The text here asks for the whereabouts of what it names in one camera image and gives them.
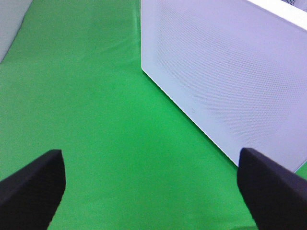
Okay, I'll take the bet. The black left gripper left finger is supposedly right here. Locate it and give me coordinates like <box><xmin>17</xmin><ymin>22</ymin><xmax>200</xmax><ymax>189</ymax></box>
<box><xmin>0</xmin><ymin>149</ymin><xmax>66</xmax><ymax>230</ymax></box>

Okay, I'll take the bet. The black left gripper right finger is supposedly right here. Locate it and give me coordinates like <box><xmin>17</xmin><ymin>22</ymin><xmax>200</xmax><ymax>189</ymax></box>
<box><xmin>237</xmin><ymin>148</ymin><xmax>307</xmax><ymax>230</ymax></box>

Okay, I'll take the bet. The white microwave door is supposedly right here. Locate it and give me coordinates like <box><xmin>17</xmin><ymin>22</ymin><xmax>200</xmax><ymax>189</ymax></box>
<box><xmin>141</xmin><ymin>0</ymin><xmax>307</xmax><ymax>172</ymax></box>

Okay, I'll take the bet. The green tablecloth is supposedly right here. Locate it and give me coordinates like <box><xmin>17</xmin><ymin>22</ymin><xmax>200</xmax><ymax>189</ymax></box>
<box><xmin>0</xmin><ymin>0</ymin><xmax>307</xmax><ymax>230</ymax></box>

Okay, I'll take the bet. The white microwave oven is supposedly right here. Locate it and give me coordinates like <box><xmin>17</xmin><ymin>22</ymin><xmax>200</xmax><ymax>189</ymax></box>
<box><xmin>282</xmin><ymin>0</ymin><xmax>307</xmax><ymax>12</ymax></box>

